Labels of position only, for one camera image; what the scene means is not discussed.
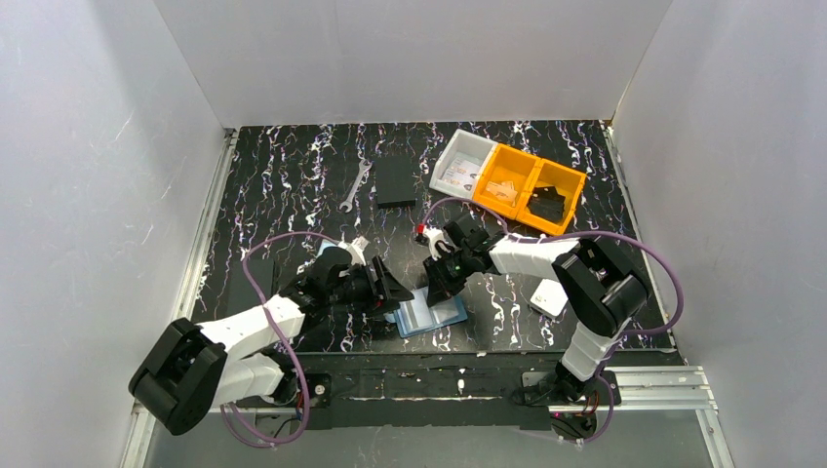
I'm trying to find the white storage bin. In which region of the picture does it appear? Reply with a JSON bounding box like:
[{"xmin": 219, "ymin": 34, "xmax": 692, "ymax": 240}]
[{"xmin": 429, "ymin": 130, "xmax": 498, "ymax": 200}]

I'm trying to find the blue leather card holder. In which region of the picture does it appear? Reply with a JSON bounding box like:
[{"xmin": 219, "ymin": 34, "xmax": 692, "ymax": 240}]
[{"xmin": 384, "ymin": 287, "xmax": 468, "ymax": 338}]

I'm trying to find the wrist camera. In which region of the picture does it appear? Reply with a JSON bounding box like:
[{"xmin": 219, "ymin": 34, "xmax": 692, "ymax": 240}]
[
  {"xmin": 414, "ymin": 224, "xmax": 454, "ymax": 263},
  {"xmin": 337, "ymin": 236, "xmax": 369, "ymax": 265}
]

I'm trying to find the black flat box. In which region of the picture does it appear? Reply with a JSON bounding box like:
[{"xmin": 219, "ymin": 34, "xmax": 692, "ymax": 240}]
[{"xmin": 374, "ymin": 156, "xmax": 416, "ymax": 209}]

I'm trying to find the yellow bin middle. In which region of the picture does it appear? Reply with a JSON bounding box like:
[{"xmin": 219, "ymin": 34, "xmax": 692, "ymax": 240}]
[{"xmin": 471, "ymin": 143, "xmax": 542, "ymax": 225}]

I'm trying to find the silver wrench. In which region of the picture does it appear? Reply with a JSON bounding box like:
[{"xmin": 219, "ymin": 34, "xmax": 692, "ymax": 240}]
[{"xmin": 338, "ymin": 160, "xmax": 373, "ymax": 213}]

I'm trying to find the aluminium frame rail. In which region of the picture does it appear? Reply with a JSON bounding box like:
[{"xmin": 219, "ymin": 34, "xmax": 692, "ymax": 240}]
[{"xmin": 120, "ymin": 129, "xmax": 239, "ymax": 468}]

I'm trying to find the yellow bin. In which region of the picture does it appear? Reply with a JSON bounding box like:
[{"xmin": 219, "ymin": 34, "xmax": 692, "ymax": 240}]
[
  {"xmin": 516, "ymin": 159, "xmax": 587, "ymax": 236},
  {"xmin": 471, "ymin": 143, "xmax": 542, "ymax": 225}
]

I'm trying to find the yellow bin right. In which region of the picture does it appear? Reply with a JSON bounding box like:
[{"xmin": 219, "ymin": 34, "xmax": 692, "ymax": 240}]
[{"xmin": 516, "ymin": 159, "xmax": 587, "ymax": 236}]

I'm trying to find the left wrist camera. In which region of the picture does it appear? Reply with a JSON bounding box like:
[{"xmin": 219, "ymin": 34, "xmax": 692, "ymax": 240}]
[{"xmin": 337, "ymin": 236, "xmax": 369, "ymax": 265}]

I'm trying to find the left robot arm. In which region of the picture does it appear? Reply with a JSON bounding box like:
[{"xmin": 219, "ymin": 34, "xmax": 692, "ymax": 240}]
[{"xmin": 128, "ymin": 243, "xmax": 414, "ymax": 435}]

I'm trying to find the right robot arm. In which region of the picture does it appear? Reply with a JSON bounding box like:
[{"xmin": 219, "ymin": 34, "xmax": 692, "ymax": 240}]
[{"xmin": 415, "ymin": 215, "xmax": 651, "ymax": 382}]

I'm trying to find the black flat plate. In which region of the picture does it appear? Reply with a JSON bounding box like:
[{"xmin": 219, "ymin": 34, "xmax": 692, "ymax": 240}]
[{"xmin": 226, "ymin": 259, "xmax": 279, "ymax": 316}]

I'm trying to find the white square box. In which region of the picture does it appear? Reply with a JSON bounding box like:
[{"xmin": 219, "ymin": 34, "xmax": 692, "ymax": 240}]
[{"xmin": 529, "ymin": 279, "xmax": 568, "ymax": 318}]

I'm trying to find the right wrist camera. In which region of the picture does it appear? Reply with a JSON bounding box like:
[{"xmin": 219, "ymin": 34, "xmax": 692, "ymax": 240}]
[{"xmin": 414, "ymin": 224, "xmax": 454, "ymax": 263}]

